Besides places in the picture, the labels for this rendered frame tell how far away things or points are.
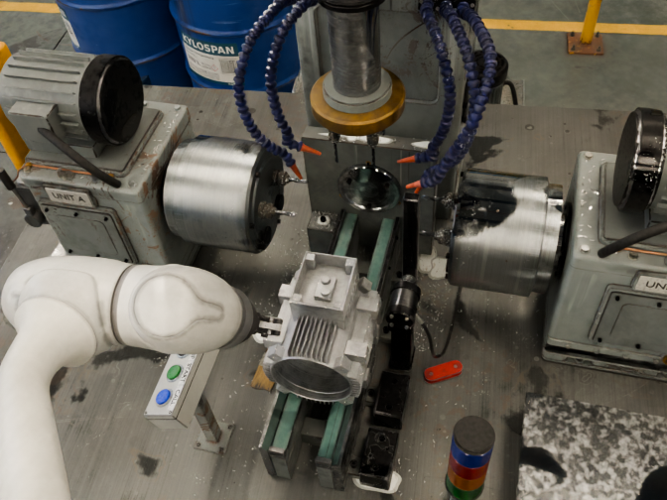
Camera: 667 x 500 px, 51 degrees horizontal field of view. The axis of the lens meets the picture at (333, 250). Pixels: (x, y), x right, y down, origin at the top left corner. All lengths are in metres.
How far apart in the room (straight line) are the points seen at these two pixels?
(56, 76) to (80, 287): 0.74
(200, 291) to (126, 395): 0.88
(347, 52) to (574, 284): 0.60
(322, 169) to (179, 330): 0.88
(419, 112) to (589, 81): 2.13
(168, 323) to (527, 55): 3.16
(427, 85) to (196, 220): 0.57
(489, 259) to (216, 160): 0.60
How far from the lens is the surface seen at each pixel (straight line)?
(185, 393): 1.29
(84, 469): 1.60
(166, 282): 0.79
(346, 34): 1.23
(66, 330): 0.86
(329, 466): 1.36
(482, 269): 1.40
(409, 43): 1.50
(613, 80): 3.68
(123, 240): 1.65
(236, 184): 1.47
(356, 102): 1.29
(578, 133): 2.12
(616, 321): 1.47
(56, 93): 1.53
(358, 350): 1.28
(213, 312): 0.82
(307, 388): 1.40
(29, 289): 0.91
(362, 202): 1.64
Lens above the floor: 2.17
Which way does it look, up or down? 51 degrees down
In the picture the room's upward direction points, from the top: 6 degrees counter-clockwise
